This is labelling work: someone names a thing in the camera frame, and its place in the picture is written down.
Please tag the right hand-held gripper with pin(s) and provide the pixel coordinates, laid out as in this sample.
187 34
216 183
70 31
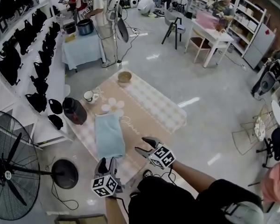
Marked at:
162 156

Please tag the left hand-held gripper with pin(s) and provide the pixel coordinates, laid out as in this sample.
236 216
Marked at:
105 185

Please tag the light blue towel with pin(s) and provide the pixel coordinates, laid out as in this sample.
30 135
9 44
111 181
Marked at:
109 136

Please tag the grey shoulder pack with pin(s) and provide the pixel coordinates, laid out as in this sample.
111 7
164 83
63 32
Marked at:
245 211

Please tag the person's left forearm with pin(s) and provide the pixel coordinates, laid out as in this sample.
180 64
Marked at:
115 211

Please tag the person's right forearm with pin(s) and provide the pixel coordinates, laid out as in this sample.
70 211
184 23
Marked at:
193 176

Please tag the person's black shoe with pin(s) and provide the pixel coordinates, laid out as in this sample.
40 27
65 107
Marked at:
135 194
147 173

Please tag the wooden step platform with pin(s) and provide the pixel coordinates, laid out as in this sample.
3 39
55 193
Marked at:
81 219

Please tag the black thermos jug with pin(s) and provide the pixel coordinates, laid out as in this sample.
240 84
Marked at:
74 111

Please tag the white enamel mug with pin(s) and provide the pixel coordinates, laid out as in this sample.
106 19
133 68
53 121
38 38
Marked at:
89 96

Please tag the tan bowl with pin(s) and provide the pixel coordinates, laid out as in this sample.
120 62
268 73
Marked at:
124 76

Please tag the white oval board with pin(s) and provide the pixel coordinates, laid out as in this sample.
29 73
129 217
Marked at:
67 90

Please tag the white metal shelving rack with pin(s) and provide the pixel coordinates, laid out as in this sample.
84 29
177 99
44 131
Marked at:
56 83

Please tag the wooden chair brown seat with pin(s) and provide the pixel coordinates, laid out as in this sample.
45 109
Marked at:
200 43

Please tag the light blue covered table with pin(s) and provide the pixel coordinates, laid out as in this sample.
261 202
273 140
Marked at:
84 50

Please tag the white power strip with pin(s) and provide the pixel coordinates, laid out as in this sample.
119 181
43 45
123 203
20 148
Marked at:
135 31

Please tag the grey round pad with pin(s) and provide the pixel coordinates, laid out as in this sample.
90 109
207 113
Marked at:
123 30

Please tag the black chair grey seat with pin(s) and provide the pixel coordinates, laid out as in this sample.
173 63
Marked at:
175 24

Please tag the black office chair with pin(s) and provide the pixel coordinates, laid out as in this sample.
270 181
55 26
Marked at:
278 143

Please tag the white desk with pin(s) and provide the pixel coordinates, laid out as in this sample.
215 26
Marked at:
214 35

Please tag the pink cloth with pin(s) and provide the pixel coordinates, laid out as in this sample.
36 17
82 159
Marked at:
277 183

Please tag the round white table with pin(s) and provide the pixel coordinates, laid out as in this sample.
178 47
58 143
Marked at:
277 112

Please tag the yellow packet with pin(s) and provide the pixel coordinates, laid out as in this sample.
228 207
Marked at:
70 38

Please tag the blue cooking pot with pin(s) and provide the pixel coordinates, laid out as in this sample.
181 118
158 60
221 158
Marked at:
85 27

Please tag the pink storage box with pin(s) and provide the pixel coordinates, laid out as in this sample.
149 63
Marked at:
207 20

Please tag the row of black bags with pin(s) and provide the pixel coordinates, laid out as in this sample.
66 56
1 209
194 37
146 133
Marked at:
9 62

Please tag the black cooking pot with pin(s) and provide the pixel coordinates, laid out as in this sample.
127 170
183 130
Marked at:
70 28

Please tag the grey metal cabinet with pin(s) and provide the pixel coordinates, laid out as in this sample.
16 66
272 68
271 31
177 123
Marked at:
259 45

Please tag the white storage shelving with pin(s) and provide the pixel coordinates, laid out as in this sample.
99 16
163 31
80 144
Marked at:
247 20

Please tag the large black pedestal fan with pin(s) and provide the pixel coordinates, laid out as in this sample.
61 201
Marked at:
14 167

